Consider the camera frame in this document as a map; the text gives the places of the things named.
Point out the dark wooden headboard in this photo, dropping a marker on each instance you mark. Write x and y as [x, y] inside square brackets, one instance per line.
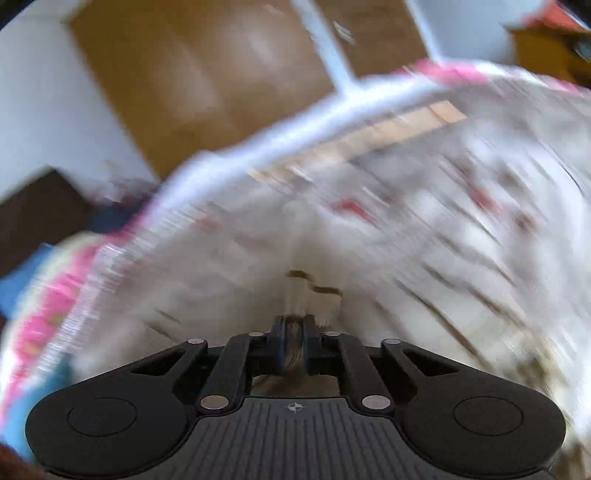
[41, 217]

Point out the red item on desk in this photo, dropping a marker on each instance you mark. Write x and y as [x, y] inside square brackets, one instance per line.
[554, 21]

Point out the wooden wardrobe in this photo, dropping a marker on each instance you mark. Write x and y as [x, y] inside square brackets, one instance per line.
[194, 83]

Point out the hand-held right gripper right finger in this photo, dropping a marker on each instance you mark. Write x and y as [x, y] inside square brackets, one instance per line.
[316, 350]

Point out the blue pillow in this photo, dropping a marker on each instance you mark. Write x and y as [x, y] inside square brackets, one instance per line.
[21, 286]

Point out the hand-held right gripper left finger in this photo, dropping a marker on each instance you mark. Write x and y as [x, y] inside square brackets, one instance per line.
[278, 350]

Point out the floral satin bedspread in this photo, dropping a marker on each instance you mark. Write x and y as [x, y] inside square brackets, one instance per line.
[461, 240]

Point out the pink floral quilt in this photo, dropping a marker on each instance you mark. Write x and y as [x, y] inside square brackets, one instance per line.
[51, 314]

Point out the navy blue garment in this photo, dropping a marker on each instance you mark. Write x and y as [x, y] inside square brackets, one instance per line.
[111, 217]

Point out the wooden door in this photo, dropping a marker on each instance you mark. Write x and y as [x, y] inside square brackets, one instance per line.
[378, 37]

